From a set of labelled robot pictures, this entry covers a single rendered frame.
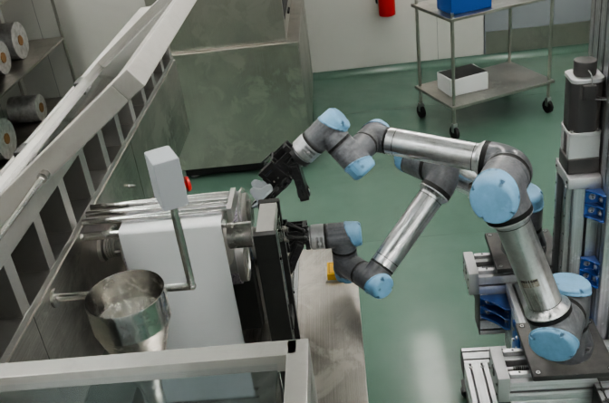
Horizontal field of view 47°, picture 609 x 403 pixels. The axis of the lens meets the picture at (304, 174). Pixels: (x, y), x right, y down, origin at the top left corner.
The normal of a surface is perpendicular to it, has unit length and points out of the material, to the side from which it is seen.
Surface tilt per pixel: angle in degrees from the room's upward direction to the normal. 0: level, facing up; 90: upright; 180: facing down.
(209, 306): 90
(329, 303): 0
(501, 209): 83
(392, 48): 90
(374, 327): 0
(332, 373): 0
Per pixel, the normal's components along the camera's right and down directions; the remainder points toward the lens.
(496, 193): -0.53, 0.33
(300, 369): -0.11, -0.88
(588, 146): -0.04, 0.47
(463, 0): 0.29, 0.41
